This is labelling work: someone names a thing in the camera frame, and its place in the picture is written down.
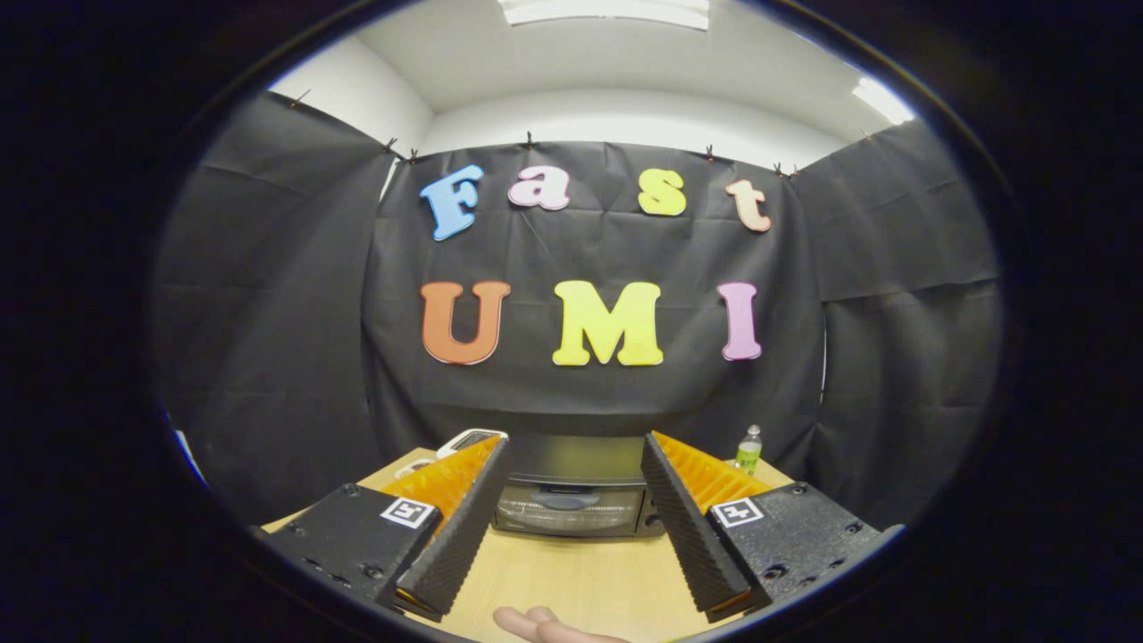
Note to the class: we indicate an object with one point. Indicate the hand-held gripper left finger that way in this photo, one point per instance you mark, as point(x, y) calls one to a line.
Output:
point(464, 536)

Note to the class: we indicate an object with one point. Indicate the green label drink bottle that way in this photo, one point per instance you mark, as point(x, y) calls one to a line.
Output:
point(748, 455)

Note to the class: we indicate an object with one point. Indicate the long ceiling light panel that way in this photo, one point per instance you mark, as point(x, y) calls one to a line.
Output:
point(607, 11)

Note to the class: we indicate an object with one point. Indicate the small ceiling light panel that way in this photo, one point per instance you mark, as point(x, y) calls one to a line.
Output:
point(882, 100)

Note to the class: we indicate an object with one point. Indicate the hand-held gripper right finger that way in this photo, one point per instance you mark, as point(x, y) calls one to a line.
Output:
point(692, 536)

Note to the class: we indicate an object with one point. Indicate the white pop-up toaster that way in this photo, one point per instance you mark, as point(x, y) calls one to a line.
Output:
point(464, 439)

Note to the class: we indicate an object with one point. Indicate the black toaster oven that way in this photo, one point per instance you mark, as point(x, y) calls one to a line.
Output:
point(571, 513)

